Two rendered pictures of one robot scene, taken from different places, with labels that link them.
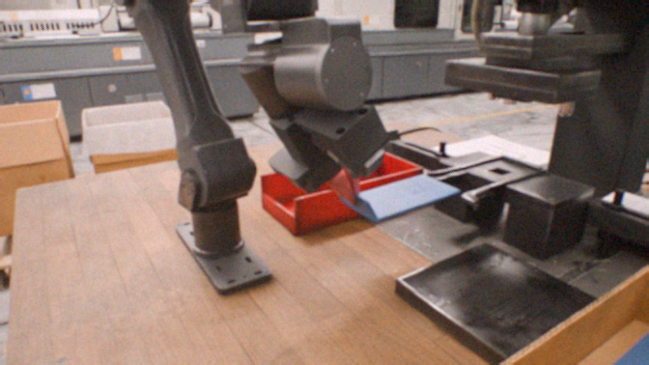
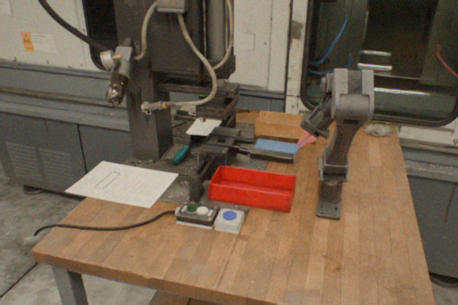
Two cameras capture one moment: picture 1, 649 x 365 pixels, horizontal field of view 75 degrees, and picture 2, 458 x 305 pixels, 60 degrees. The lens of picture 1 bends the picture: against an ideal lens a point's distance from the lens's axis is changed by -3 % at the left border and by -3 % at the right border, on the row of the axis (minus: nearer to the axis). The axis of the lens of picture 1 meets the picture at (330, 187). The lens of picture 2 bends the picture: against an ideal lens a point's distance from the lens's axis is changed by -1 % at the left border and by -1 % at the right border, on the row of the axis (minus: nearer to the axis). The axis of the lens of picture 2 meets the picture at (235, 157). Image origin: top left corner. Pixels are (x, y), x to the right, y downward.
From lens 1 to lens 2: 1.64 m
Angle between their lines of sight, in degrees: 112
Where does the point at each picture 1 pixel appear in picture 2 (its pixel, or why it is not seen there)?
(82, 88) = not seen: outside the picture
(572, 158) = (163, 139)
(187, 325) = (356, 182)
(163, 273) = (356, 201)
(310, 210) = (287, 180)
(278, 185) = (280, 200)
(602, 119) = (165, 115)
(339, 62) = not seen: hidden behind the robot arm
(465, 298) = not seen: hidden behind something
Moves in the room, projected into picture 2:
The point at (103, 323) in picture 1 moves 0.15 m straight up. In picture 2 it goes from (382, 194) to (390, 152)
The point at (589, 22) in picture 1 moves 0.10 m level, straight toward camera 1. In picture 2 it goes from (156, 79) to (186, 77)
